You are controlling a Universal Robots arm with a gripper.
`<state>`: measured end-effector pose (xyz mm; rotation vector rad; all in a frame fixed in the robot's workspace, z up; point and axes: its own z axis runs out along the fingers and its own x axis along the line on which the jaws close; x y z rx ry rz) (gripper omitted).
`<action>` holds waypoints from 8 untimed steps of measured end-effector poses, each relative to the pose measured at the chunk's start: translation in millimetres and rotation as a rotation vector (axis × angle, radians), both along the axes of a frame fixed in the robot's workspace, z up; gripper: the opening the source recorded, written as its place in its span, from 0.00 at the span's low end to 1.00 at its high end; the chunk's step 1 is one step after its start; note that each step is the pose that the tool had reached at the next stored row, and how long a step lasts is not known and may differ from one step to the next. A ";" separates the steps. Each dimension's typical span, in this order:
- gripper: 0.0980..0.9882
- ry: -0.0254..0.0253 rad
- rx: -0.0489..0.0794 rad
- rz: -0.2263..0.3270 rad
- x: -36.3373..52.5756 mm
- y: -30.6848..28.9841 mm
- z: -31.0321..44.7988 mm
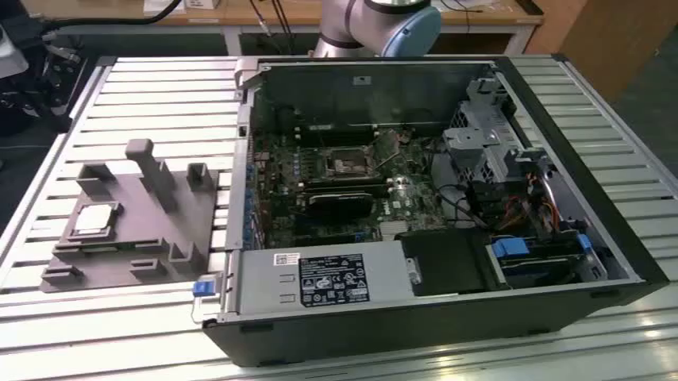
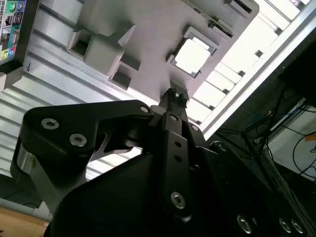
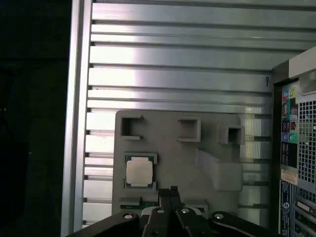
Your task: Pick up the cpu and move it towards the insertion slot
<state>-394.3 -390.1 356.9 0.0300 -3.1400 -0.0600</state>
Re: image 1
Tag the CPU socket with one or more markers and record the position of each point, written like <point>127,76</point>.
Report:
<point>348,162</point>

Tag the hard disk in blue carrier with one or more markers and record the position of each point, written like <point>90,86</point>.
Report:
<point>509,248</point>

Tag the black equipment stand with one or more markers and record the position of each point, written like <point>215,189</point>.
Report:
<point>33,99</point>

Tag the grey parts rack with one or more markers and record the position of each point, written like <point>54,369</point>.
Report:
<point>149,222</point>

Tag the black graphics card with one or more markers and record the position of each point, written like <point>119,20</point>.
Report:
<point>340,204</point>

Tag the silver chipset heatsink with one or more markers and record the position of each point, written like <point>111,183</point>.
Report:
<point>393,231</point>

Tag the green motherboard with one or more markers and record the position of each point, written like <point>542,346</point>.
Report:
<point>413,198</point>

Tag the metal drive cage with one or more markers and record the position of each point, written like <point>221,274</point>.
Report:
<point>477,158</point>

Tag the grey case hinge bracket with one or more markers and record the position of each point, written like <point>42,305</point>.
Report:
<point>248,71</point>

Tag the silver square CPU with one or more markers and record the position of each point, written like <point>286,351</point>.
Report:
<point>97,217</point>

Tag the blue case latch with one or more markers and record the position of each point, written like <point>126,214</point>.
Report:
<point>206,287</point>

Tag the grey power supply unit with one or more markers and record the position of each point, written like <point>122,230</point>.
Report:
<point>265,278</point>

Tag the black open PC case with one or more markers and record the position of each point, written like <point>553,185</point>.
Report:
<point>372,333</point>

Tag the thin metal locking lever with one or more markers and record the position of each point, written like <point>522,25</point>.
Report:
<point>389,160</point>

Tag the white barcode sticker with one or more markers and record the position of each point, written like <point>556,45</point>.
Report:
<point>286,260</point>

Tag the black rating label sticker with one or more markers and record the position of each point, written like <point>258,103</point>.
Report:
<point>334,282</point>

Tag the blue plastic clip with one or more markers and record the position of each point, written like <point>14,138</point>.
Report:
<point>584,243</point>

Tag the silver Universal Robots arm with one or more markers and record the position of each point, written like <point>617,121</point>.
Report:
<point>345,24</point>

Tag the wooden cabinet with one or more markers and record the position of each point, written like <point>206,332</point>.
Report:
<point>599,43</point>

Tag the black RAM slot row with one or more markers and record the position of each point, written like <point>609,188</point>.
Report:
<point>340,137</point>

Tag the black plastic shroud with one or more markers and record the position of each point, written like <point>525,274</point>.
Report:
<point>450,262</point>

